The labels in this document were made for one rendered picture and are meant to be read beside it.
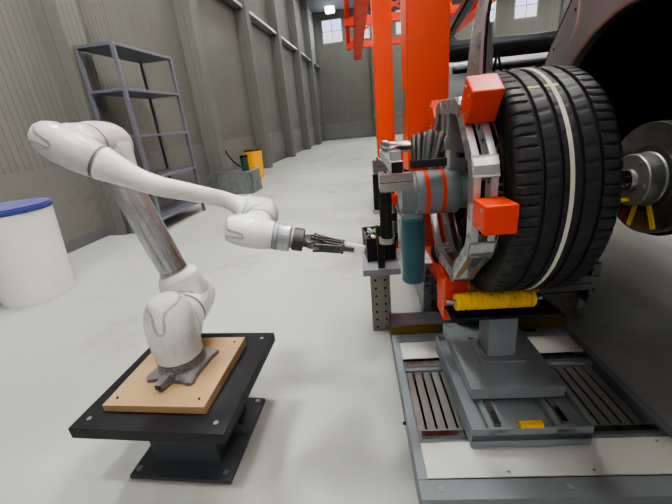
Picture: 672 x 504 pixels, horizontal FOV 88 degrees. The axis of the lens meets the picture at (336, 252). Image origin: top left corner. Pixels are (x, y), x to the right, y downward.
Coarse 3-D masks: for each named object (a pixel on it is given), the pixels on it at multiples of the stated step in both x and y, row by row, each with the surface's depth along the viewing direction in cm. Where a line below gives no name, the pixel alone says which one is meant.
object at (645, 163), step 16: (640, 128) 103; (656, 128) 97; (624, 144) 109; (640, 144) 103; (656, 144) 98; (624, 160) 104; (640, 160) 98; (656, 160) 96; (640, 176) 99; (656, 176) 95; (624, 192) 105; (640, 192) 99; (656, 192) 97; (624, 208) 111; (640, 208) 105; (656, 208) 99; (624, 224) 112; (640, 224) 105; (656, 224) 100
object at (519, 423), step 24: (456, 384) 128; (480, 408) 115; (504, 408) 116; (528, 408) 115; (552, 408) 111; (576, 408) 112; (480, 432) 107; (504, 432) 107; (528, 432) 106; (552, 432) 106; (576, 432) 106
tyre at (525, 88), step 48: (528, 96) 83; (576, 96) 81; (528, 144) 78; (576, 144) 77; (528, 192) 79; (576, 192) 78; (528, 240) 83; (576, 240) 83; (480, 288) 110; (528, 288) 101
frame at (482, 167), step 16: (464, 128) 88; (480, 128) 89; (464, 144) 89; (480, 144) 89; (480, 160) 83; (496, 160) 83; (480, 176) 83; (496, 176) 83; (480, 192) 85; (496, 192) 85; (432, 224) 135; (448, 224) 132; (448, 240) 130; (480, 240) 90; (448, 256) 120; (464, 256) 96; (480, 256) 92; (448, 272) 115; (464, 272) 108
